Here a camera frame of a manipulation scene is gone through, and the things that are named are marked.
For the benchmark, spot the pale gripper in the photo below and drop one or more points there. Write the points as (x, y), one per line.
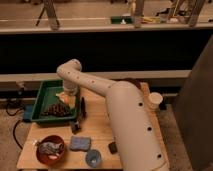
(71, 93)

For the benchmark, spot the orange apple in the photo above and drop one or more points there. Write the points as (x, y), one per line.
(67, 100)

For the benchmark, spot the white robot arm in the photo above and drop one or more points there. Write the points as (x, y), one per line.
(135, 137)

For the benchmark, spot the blue plastic cup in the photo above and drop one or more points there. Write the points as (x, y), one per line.
(93, 158)

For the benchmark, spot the white paper cup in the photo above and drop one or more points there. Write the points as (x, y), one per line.
(155, 100)

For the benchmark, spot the dark grape bunch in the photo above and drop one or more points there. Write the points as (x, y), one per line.
(57, 110)

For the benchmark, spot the green plastic tray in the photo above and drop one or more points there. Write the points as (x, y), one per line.
(46, 97)

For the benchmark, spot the small dark clip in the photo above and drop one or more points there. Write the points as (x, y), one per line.
(75, 127)

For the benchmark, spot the blue power box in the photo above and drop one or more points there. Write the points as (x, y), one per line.
(27, 115)

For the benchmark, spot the blue sponge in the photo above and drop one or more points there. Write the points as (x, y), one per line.
(80, 143)

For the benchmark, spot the grey crumpled cloth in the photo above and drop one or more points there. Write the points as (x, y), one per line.
(50, 148)

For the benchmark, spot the dark purple bowl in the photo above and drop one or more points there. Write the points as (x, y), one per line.
(134, 81)

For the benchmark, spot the black rectangular block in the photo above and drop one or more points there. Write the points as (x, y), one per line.
(112, 148)

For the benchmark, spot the red bowl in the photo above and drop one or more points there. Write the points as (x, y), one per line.
(50, 159)

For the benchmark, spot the green box in background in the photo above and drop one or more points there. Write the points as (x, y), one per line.
(121, 20)

